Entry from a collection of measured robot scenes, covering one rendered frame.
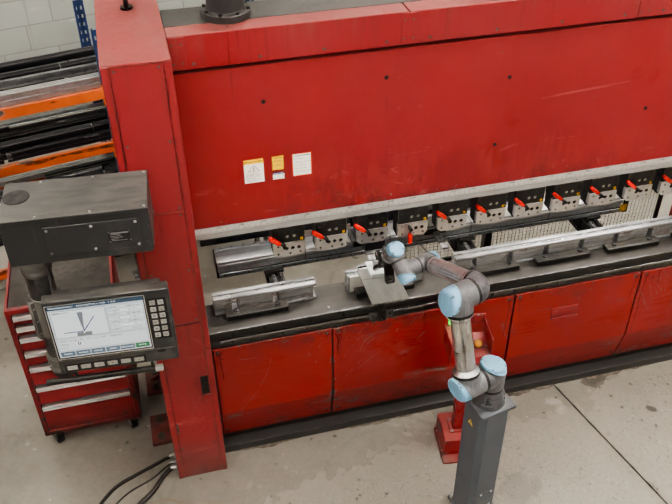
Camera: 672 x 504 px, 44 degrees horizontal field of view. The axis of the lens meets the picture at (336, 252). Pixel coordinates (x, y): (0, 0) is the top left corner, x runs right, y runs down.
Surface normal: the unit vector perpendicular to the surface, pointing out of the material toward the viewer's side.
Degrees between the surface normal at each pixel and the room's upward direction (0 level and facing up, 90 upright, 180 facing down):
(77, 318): 90
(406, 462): 0
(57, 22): 90
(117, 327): 90
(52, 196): 0
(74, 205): 0
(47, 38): 90
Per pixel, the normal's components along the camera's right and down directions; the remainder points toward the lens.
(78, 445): 0.00, -0.79
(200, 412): 0.25, 0.59
